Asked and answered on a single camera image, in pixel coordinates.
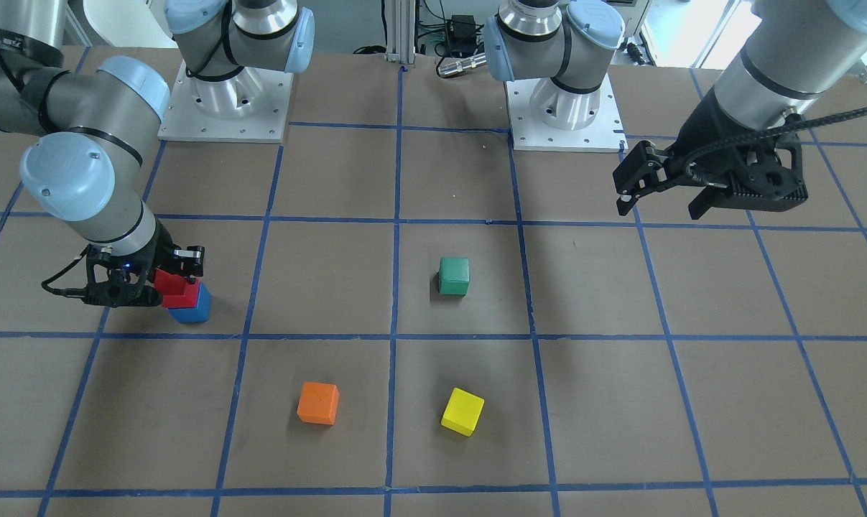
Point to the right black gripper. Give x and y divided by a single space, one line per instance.
161 249

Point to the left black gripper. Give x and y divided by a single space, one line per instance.
700 131

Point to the red wooden block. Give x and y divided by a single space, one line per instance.
177 292

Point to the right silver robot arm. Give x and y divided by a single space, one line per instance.
94 131

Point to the blue wooden block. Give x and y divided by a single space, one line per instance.
198 311

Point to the orange wooden block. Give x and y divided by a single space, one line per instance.
318 403

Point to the green wooden block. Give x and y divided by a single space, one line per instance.
453 277

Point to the yellow wooden block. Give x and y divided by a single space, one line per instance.
462 412

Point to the black power adapter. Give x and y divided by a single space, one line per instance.
461 35

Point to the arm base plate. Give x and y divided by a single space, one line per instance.
548 119
250 108

